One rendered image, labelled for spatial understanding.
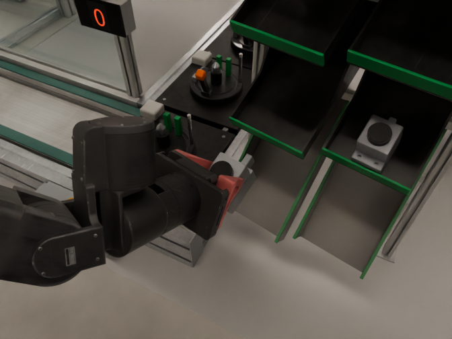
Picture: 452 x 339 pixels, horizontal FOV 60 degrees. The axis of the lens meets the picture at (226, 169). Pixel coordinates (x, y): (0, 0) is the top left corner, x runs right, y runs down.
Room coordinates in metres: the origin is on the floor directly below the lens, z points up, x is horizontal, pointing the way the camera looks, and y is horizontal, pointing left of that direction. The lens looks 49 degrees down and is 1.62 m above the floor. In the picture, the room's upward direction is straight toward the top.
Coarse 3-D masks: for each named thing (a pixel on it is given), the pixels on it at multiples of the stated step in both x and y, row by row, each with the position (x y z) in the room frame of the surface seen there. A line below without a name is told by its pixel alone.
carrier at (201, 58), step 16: (192, 64) 0.96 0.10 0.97; (208, 64) 0.96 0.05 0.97; (224, 64) 0.96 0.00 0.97; (240, 64) 0.85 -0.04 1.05; (176, 80) 0.89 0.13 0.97; (192, 80) 0.85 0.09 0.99; (208, 80) 0.86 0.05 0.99; (224, 80) 0.86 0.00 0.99; (240, 80) 0.85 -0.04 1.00; (160, 96) 0.82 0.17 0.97; (176, 96) 0.82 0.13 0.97; (192, 96) 0.82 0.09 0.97; (208, 96) 0.79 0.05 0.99; (224, 96) 0.79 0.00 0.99; (240, 96) 0.82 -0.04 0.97; (176, 112) 0.76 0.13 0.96; (192, 112) 0.75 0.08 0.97; (208, 112) 0.75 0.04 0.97; (224, 112) 0.75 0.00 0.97; (240, 128) 0.70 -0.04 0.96
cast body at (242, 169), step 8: (216, 160) 0.35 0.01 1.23; (224, 160) 0.35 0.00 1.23; (232, 160) 0.35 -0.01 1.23; (248, 160) 0.37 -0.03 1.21; (216, 168) 0.33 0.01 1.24; (224, 168) 0.33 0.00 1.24; (232, 168) 0.33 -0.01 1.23; (240, 168) 0.34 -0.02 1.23; (248, 168) 0.36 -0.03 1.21; (240, 176) 0.33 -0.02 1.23; (248, 176) 0.34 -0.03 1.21; (216, 184) 0.32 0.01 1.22; (248, 184) 0.34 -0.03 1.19; (240, 192) 0.33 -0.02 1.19; (232, 200) 0.32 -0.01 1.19; (240, 200) 0.33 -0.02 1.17; (232, 208) 0.31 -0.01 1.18
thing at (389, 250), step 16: (256, 48) 0.56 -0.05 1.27; (256, 64) 0.56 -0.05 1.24; (448, 144) 0.42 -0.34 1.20; (448, 160) 0.41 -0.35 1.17; (432, 176) 0.41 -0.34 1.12; (416, 192) 0.43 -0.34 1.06; (416, 208) 0.42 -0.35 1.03; (400, 224) 0.42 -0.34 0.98; (400, 240) 0.41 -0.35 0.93; (384, 256) 0.41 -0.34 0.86
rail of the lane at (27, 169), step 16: (0, 144) 0.65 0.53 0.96; (0, 160) 0.61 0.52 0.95; (16, 160) 0.60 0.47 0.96; (32, 160) 0.60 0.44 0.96; (48, 160) 0.60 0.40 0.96; (0, 176) 0.63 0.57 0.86; (16, 176) 0.60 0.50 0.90; (32, 176) 0.57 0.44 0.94; (48, 176) 0.55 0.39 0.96; (64, 176) 0.56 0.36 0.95; (160, 240) 0.42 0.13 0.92; (176, 240) 0.40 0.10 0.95; (192, 240) 0.39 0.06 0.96; (176, 256) 0.40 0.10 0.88; (192, 256) 0.39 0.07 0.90
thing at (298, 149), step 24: (360, 24) 0.59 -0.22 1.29; (336, 48) 0.56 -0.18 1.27; (264, 72) 0.54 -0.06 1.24; (288, 72) 0.54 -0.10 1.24; (312, 72) 0.53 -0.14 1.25; (336, 72) 0.52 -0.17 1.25; (264, 96) 0.50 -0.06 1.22; (288, 96) 0.50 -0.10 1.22; (312, 96) 0.49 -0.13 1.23; (336, 96) 0.46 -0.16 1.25; (240, 120) 0.47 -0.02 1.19; (264, 120) 0.46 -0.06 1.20; (288, 120) 0.46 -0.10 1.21; (312, 120) 0.45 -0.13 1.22; (288, 144) 0.42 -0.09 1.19; (312, 144) 0.41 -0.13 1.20
